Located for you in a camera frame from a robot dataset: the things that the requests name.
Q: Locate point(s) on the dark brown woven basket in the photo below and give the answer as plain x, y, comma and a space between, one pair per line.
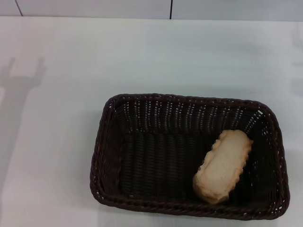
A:
161, 165

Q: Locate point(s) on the orange striped bread loaf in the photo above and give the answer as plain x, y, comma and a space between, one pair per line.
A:
222, 165

